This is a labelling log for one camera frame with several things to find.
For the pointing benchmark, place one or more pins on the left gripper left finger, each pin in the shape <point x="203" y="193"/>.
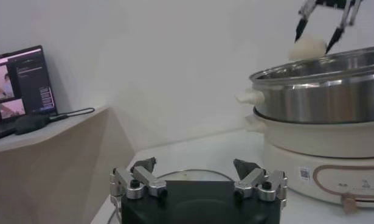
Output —
<point x="150" y="181"/>

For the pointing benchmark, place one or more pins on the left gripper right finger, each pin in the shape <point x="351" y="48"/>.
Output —
<point x="252" y="179"/>

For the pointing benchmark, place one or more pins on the white side table with mouse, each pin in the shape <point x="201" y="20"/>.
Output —
<point x="53" y="170"/>

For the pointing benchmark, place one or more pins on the white steamed baozi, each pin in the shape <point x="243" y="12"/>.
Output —
<point x="308" y="48"/>

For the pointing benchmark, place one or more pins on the cream electric cooker base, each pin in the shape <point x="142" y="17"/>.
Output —
<point x="296" y="143"/>

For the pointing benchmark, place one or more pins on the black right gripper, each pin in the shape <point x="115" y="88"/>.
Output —
<point x="335" y="3"/>

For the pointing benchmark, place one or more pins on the round glass pot lid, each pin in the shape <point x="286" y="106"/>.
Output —
<point x="192" y="176"/>

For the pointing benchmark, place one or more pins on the stainless steel steamer basket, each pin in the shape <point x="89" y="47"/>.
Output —
<point x="311" y="100"/>

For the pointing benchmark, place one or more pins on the black laptop beside mouse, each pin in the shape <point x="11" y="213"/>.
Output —
<point x="28" y="82"/>

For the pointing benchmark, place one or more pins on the black computer mouse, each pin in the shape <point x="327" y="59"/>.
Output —
<point x="30" y="123"/>

